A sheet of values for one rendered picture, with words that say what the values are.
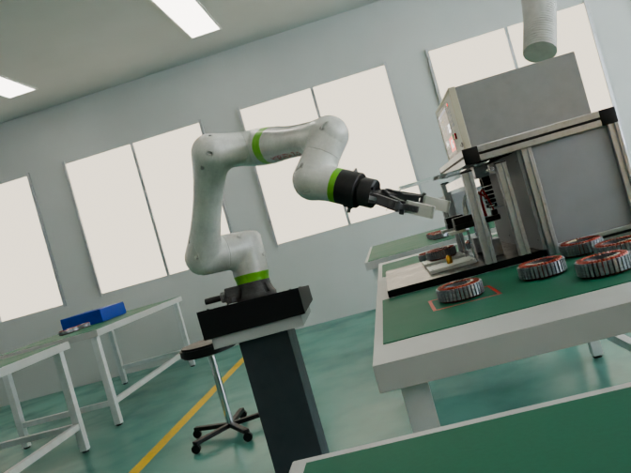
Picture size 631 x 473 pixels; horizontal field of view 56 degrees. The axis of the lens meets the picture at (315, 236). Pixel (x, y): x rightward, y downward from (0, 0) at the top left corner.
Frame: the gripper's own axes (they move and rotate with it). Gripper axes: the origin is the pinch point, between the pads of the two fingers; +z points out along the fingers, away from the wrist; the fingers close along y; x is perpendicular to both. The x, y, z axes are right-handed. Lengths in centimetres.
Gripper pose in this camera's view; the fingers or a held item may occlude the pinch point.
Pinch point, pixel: (437, 208)
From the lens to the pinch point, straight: 147.1
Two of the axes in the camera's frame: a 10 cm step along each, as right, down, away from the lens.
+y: -4.6, 1.4, -8.8
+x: 1.5, -9.6, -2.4
